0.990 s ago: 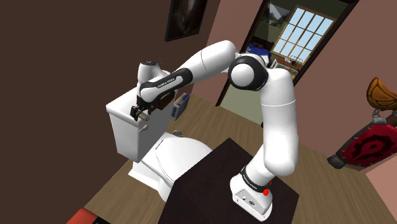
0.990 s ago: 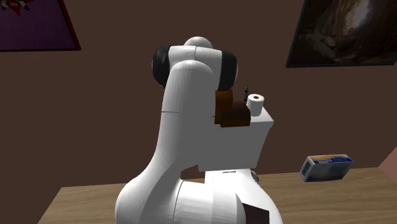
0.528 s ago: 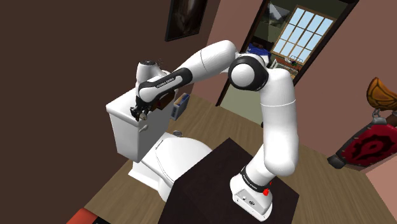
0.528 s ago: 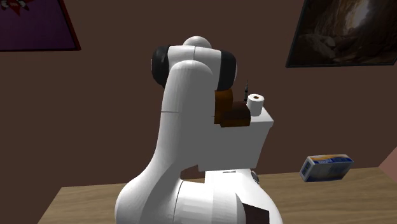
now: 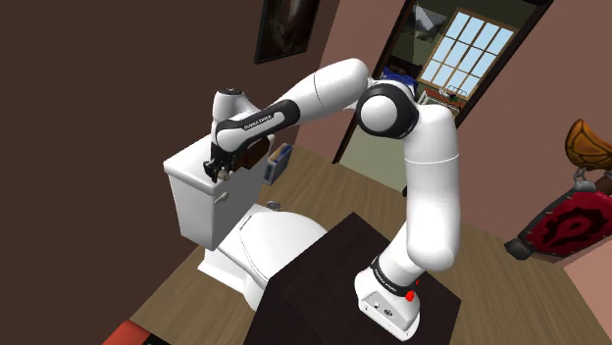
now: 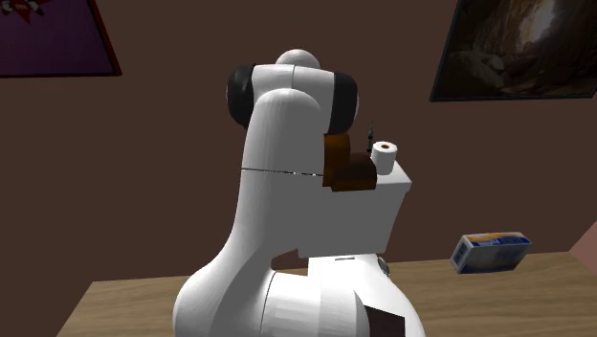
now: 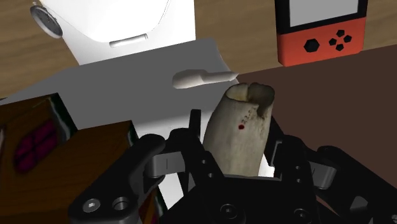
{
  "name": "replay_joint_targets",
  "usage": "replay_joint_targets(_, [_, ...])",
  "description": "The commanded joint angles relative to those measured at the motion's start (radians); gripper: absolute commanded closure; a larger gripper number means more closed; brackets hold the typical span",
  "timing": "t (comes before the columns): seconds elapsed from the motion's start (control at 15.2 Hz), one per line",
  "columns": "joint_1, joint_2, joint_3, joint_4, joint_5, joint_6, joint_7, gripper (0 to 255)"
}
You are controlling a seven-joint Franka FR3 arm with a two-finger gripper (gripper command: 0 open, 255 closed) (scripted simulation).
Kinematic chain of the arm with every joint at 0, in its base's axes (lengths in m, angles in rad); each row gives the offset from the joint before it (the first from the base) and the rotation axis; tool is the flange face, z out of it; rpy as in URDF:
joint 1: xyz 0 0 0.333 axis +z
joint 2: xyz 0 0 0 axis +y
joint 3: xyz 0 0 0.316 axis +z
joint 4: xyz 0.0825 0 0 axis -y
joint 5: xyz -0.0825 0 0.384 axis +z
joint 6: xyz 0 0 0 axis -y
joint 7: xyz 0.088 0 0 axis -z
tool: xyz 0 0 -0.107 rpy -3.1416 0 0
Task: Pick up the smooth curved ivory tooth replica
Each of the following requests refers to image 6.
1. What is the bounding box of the brown curved object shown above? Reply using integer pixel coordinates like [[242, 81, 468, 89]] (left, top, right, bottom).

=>
[[321, 132, 379, 193]]

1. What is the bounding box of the purple wall picture red frame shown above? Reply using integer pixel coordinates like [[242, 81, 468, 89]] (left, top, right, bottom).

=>
[[0, 0, 123, 79]]

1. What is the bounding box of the blue and white box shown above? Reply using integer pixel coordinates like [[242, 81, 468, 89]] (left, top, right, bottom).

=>
[[450, 232, 533, 275]]

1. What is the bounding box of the white toilet paper roll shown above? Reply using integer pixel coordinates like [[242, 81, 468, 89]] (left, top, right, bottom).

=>
[[370, 141, 399, 177]]

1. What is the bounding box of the dark rocky landscape wall picture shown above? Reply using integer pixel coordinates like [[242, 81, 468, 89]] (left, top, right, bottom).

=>
[[429, 0, 597, 103]]

